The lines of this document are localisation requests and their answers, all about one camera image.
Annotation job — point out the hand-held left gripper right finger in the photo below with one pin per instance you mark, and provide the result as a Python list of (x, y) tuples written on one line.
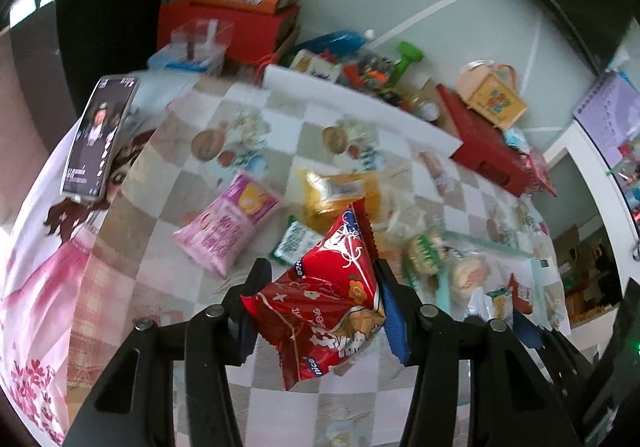
[(395, 332)]

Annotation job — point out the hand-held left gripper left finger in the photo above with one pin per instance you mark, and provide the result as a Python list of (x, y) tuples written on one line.
[(245, 332)]

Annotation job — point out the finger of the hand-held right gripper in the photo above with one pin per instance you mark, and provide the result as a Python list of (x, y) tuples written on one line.
[(527, 331), (575, 357)]

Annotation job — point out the clear bag of snacks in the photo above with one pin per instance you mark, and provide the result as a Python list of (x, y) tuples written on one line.
[(515, 262)]

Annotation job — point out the translucent yellow snack packet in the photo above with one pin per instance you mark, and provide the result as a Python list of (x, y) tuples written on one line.
[(330, 194)]

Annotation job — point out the red white snack packet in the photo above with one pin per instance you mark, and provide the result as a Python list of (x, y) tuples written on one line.
[(520, 294)]

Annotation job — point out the green white snack packet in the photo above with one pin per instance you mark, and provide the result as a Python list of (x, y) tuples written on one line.
[(495, 302)]

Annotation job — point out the orange white snack packet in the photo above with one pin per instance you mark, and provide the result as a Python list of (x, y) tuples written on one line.
[(470, 274)]

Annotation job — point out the green biscuit packet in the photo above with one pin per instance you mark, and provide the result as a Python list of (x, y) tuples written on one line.
[(425, 254)]

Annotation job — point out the cardboard boxes under shelf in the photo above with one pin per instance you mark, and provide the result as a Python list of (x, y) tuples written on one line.
[(567, 247)]

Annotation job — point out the small green snack packet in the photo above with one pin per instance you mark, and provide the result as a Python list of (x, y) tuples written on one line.
[(295, 244)]

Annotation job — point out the pink snack packet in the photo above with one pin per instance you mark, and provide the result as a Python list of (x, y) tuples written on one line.
[(225, 227)]

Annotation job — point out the red patterned flat box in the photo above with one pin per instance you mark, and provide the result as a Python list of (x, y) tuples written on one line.
[(542, 172)]

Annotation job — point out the colourful stationery pile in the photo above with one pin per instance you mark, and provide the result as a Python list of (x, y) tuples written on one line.
[(627, 177)]

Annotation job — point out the white shelf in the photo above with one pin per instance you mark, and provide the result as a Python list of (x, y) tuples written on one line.
[(585, 152)]

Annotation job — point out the wet wipes pack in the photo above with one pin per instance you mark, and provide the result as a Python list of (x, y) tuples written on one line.
[(515, 137)]

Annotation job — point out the red gift box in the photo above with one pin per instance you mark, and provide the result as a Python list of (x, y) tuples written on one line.
[(480, 142)]

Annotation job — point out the pink printed blanket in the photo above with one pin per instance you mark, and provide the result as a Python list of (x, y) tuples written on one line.
[(40, 287)]

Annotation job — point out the clear plastic bottle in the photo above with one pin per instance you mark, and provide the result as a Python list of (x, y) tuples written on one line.
[(429, 108)]

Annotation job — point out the purple file holder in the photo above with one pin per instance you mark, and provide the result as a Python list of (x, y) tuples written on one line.
[(607, 117)]

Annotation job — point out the white foam board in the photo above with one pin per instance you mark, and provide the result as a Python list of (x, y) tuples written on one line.
[(350, 107)]

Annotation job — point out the small yellow carton house box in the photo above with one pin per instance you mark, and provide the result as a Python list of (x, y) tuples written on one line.
[(495, 97)]

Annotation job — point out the smartphone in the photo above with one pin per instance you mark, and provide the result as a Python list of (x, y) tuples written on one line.
[(97, 137)]

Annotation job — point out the pile of small toys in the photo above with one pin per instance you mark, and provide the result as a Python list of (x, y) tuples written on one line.
[(372, 72)]

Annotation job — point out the yellow white carton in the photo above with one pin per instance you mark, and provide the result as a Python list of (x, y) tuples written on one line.
[(315, 67)]

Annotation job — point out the green dumbbell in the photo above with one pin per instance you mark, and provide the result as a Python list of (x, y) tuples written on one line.
[(407, 57)]

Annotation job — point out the flat blue box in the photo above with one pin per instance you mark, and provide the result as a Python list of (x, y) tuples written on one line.
[(165, 59)]

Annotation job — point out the clear plastic box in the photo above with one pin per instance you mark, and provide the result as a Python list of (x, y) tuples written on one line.
[(200, 42)]

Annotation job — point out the blue plastic bottle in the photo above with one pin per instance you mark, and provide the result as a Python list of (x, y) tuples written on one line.
[(335, 41)]

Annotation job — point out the red cardboard box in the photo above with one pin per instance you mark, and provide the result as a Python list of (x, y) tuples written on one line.
[(250, 32)]

